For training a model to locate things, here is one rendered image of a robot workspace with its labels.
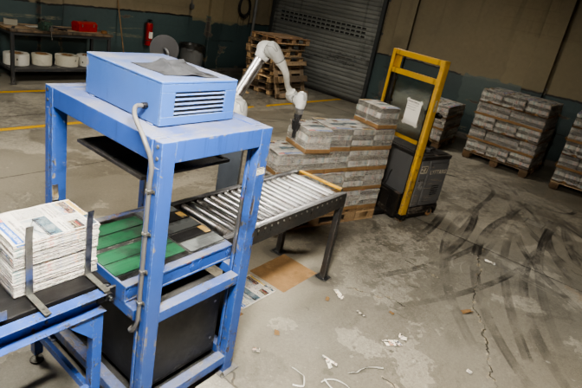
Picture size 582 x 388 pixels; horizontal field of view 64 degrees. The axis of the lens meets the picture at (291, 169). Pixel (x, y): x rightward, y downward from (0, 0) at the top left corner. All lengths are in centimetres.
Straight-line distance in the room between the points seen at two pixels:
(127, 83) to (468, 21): 928
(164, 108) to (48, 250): 78
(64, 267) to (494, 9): 968
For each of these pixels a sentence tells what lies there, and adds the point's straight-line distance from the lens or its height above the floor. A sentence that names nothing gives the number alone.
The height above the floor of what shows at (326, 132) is 105.
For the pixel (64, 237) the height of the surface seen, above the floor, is 103.
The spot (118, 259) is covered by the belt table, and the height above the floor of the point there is 80.
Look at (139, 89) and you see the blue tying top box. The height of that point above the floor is 167.
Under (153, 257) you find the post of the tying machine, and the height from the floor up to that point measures 102.
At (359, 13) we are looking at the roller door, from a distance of 1194.
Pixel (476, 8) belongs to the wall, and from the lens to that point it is 1090.
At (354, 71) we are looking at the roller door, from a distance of 1194.
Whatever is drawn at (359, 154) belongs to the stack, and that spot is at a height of 79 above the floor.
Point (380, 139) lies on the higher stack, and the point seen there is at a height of 95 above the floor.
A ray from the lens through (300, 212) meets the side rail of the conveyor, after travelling 331.
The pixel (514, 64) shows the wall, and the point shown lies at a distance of 1062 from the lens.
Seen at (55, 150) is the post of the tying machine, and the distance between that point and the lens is 273.
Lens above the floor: 217
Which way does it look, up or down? 20 degrees down
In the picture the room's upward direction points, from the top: 11 degrees clockwise
